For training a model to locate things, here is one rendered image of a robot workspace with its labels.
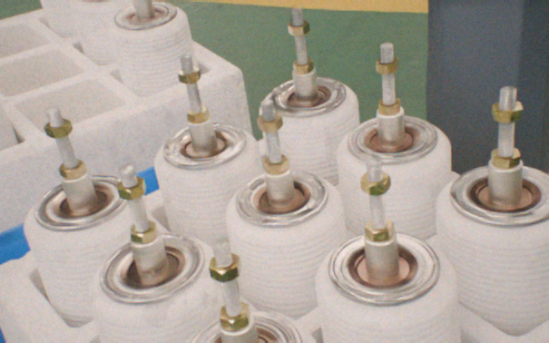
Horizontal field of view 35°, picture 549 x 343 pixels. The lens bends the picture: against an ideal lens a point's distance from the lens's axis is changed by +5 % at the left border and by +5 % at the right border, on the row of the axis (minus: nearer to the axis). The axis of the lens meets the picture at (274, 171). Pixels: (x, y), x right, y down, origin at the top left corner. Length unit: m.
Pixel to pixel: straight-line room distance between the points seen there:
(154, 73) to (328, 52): 0.51
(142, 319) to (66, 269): 0.13
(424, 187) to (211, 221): 0.19
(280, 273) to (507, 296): 0.16
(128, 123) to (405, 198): 0.41
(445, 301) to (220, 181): 0.24
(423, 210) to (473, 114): 0.29
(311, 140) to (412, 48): 0.70
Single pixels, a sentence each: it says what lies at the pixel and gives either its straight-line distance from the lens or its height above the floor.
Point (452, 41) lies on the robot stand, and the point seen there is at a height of 0.22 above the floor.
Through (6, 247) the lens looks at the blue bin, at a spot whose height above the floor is 0.10.
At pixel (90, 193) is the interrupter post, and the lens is 0.70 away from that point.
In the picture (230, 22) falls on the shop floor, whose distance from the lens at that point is 1.65.
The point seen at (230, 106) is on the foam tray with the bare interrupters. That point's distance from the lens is 1.05.
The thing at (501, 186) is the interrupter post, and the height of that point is 0.27.
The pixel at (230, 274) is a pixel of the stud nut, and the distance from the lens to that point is 0.48.
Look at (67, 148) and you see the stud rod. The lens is 0.68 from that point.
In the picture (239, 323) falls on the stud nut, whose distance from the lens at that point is 0.51.
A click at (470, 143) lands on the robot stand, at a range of 1.00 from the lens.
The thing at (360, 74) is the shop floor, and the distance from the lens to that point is 1.38.
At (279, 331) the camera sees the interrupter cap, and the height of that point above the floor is 0.25.
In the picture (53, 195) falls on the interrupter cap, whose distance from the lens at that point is 0.73.
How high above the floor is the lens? 0.63
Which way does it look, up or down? 33 degrees down
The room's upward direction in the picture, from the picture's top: 9 degrees counter-clockwise
